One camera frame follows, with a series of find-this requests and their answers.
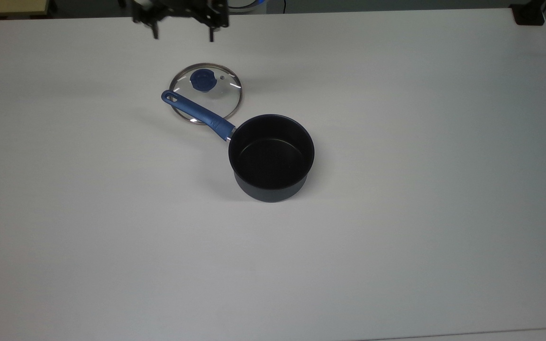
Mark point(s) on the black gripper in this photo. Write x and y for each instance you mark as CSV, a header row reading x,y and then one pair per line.
x,y
183,10

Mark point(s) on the glass lid with blue knob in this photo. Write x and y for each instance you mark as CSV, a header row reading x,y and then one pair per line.
x,y
211,87

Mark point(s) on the blue ringed robot base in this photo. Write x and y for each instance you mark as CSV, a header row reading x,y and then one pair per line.
x,y
249,4

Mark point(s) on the wooden desk top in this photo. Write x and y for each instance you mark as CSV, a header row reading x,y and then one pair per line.
x,y
7,7

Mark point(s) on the black clamp with pole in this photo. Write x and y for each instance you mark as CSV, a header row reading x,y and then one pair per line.
x,y
529,13

